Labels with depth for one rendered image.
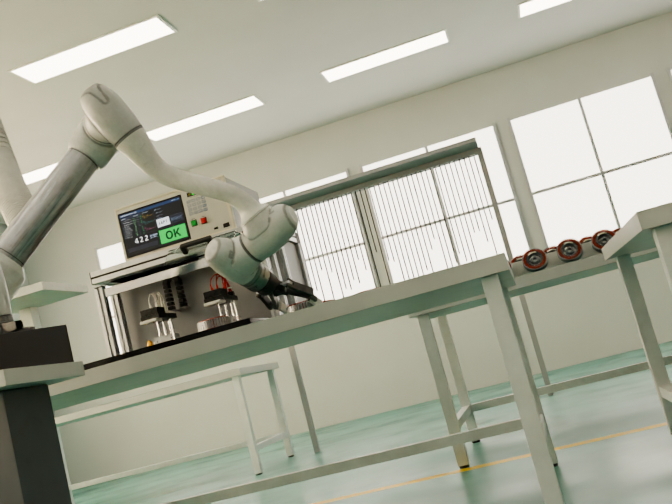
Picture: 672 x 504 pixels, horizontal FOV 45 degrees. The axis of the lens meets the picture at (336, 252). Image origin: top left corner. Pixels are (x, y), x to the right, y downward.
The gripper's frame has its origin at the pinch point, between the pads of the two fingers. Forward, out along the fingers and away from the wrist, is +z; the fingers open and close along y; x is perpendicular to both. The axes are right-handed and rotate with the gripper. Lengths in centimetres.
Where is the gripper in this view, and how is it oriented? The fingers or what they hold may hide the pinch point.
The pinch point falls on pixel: (303, 307)
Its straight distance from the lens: 263.6
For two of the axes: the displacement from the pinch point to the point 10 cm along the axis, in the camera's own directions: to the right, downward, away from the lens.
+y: 7.9, -2.9, -5.5
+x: 0.7, -8.4, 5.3
